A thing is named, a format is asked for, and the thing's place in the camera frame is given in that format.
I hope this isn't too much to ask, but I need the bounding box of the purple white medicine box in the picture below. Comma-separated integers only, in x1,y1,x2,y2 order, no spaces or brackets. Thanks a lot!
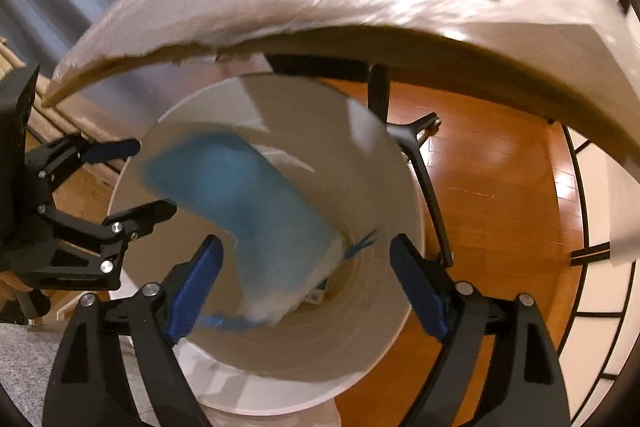
303,279,329,306

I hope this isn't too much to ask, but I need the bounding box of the blue drawstring bag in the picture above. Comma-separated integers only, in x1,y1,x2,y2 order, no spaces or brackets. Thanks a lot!
139,132,375,332

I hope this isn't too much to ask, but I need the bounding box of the shoji screen divider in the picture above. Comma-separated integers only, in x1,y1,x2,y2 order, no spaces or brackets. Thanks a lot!
554,124,639,426

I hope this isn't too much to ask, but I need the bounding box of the black table leg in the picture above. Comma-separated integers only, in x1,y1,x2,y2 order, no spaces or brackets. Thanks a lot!
266,54,454,268

